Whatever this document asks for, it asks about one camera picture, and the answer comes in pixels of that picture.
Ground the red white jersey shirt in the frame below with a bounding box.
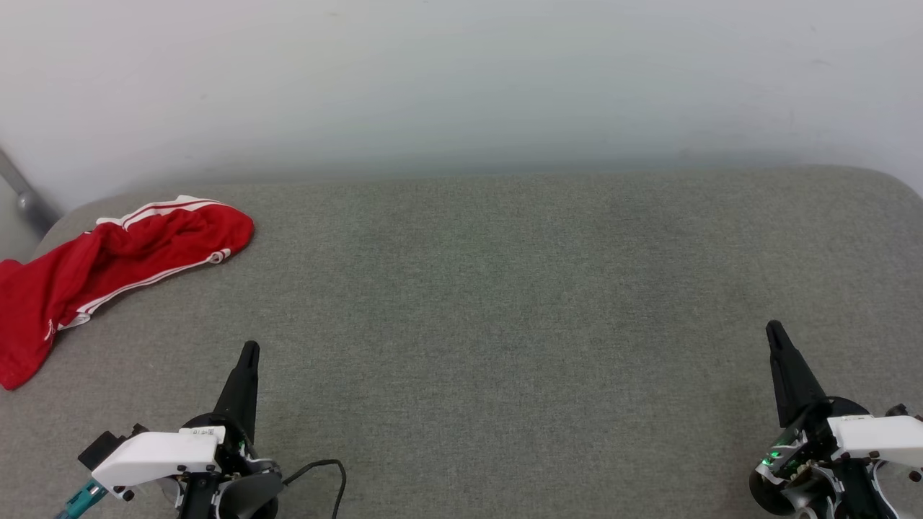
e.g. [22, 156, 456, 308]
[0, 195, 255, 391]

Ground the grey wall pipe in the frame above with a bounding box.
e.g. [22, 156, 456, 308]
[0, 148, 61, 235]

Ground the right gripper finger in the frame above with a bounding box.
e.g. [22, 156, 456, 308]
[765, 320, 831, 430]

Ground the grey fabric sofa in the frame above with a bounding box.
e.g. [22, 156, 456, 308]
[0, 164, 923, 519]

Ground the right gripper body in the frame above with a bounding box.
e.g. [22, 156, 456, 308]
[748, 395, 904, 519]

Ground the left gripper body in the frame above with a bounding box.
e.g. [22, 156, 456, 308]
[177, 414, 283, 519]

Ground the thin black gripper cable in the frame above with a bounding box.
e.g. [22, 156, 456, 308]
[280, 459, 348, 519]

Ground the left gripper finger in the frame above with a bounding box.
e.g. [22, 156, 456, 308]
[213, 341, 261, 443]

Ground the teal cable connector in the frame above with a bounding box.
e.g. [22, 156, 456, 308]
[55, 479, 110, 519]

